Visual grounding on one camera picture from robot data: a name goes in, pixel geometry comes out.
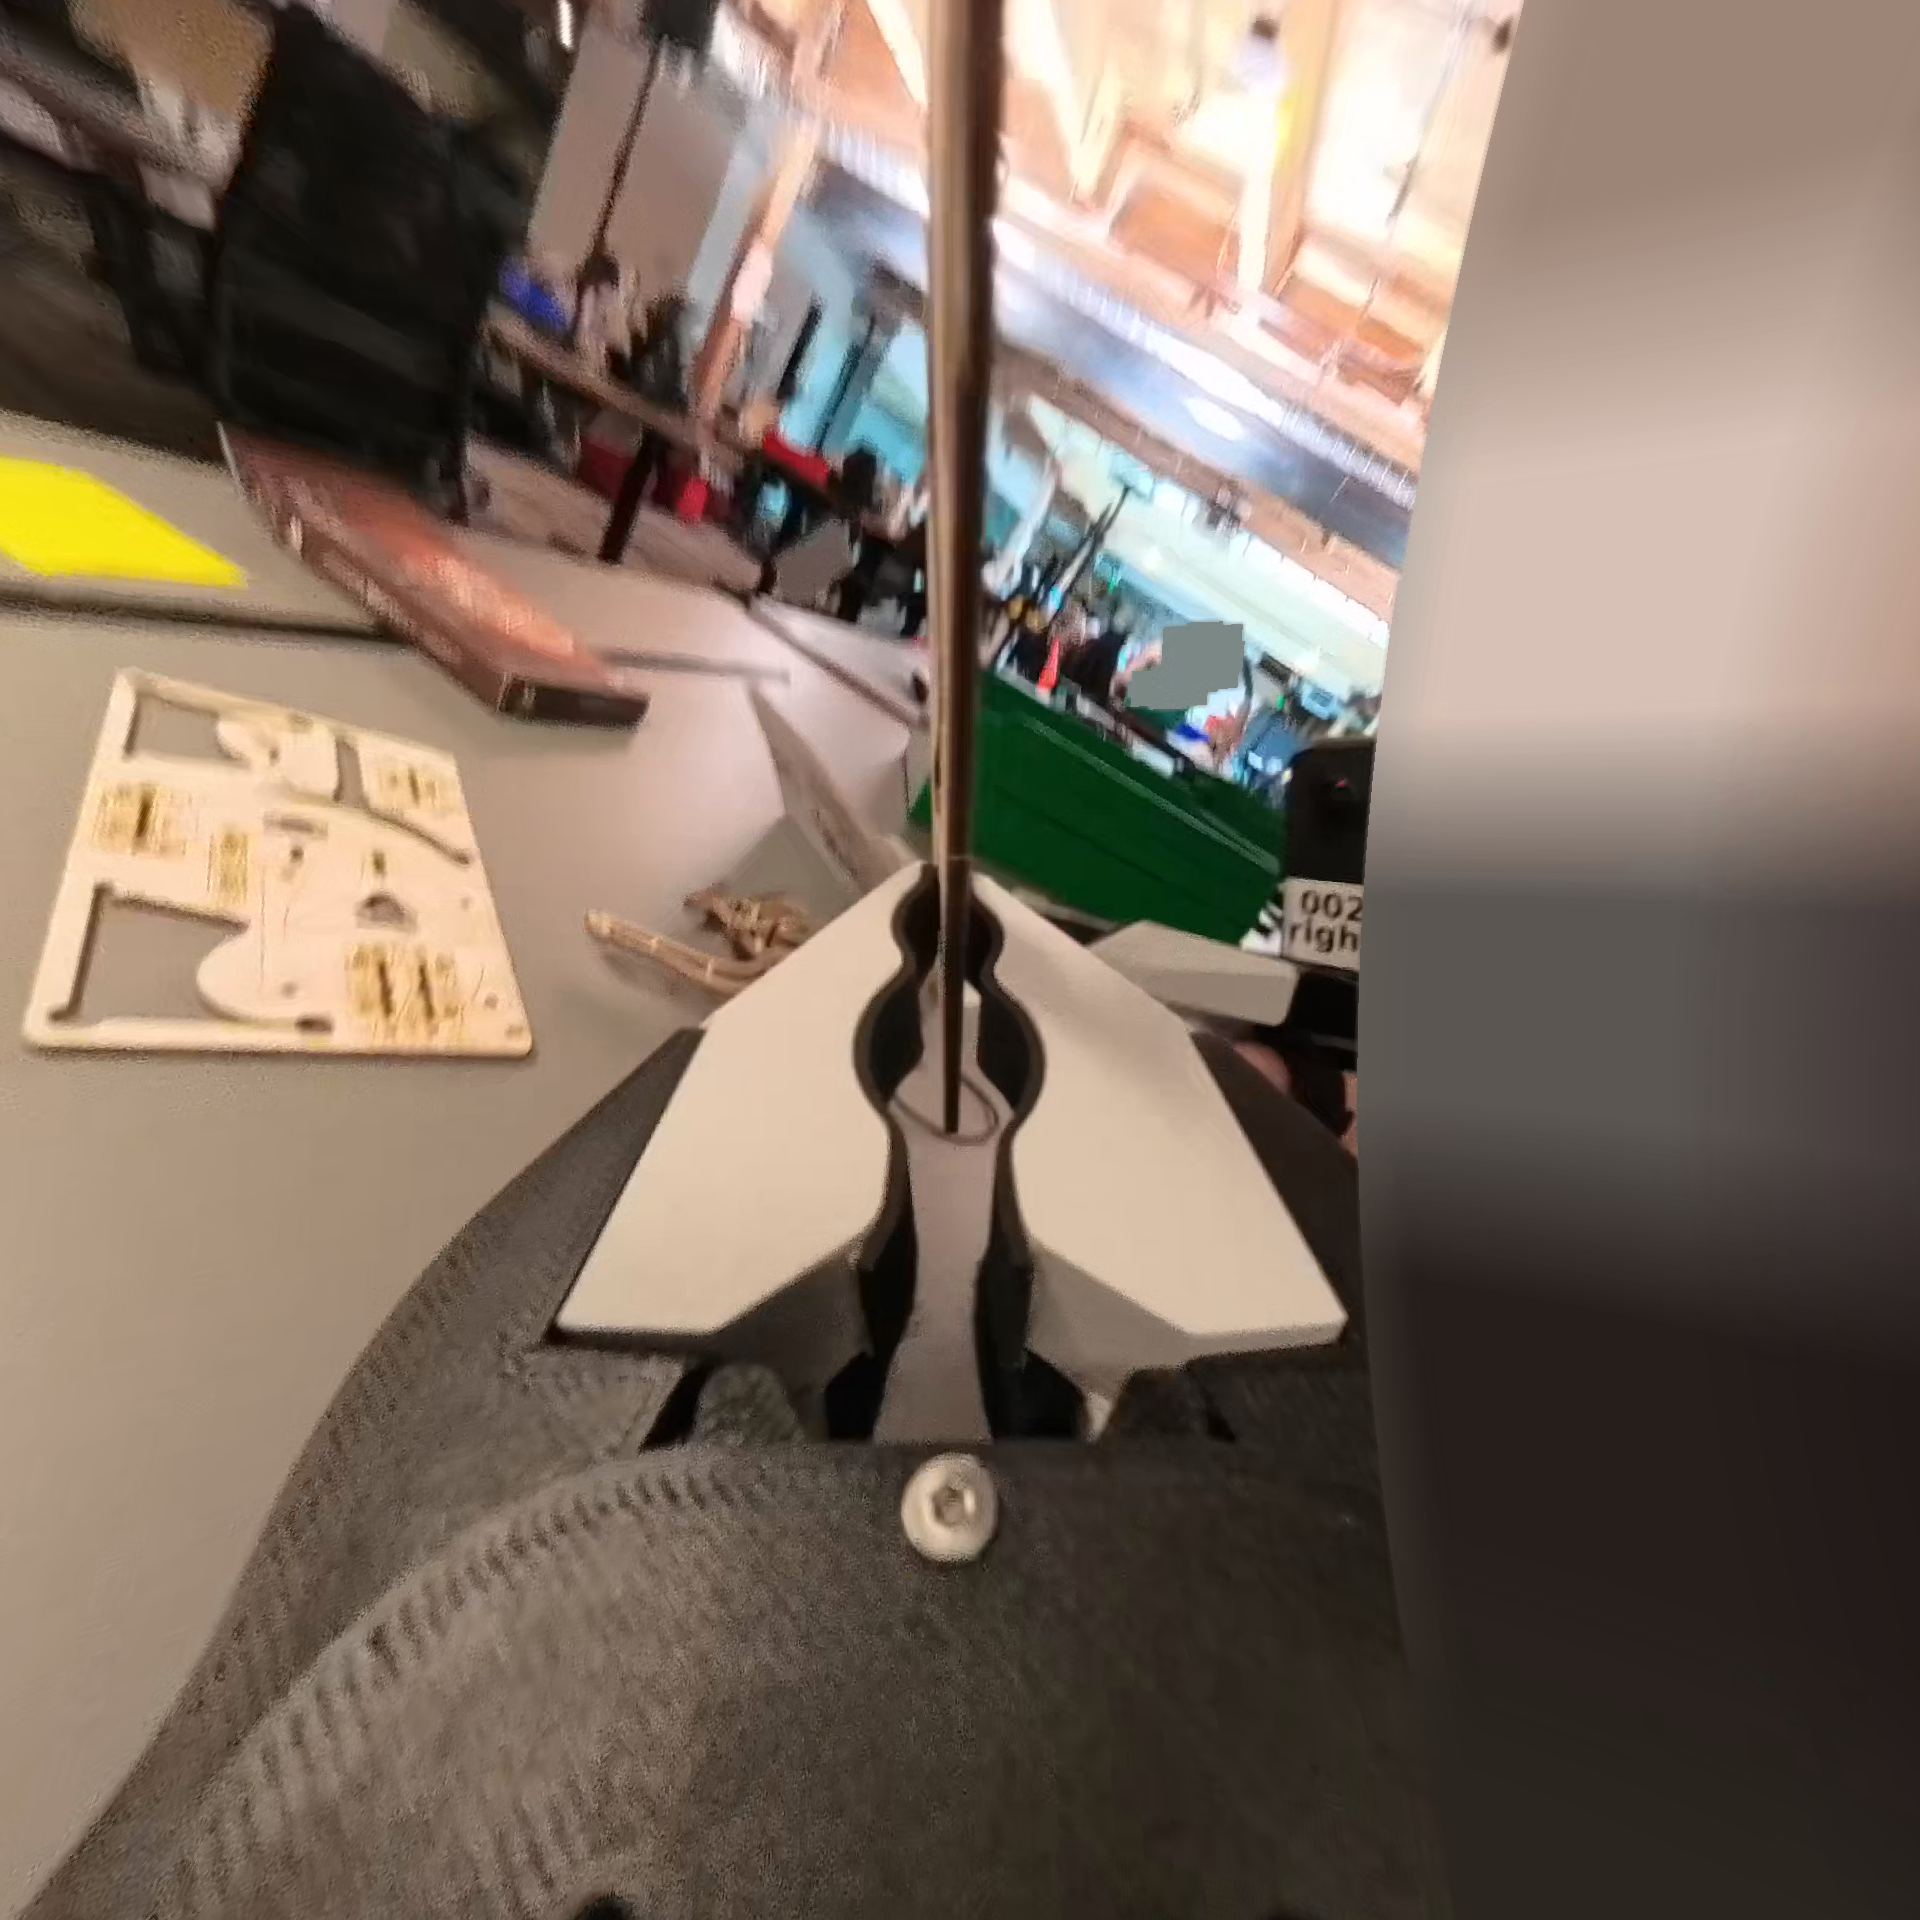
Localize small wooden model part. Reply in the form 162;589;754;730
585;908;754;1000
685;885;812;956

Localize green plastic bin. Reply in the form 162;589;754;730
972;665;1292;950

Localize yellow sticky note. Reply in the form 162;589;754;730
0;456;245;589

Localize white instruction paper sheet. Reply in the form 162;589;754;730
746;684;941;937

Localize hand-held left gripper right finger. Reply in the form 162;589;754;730
972;869;1353;1400

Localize black office chair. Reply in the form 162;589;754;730
207;0;530;515

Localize pale wooden model parts sheet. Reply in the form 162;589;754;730
21;668;535;1067

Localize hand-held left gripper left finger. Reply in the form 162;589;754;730
554;864;932;1341

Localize red-brown cardboard box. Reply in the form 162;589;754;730
220;426;651;731

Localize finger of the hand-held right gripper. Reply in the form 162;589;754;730
1086;921;1301;1032

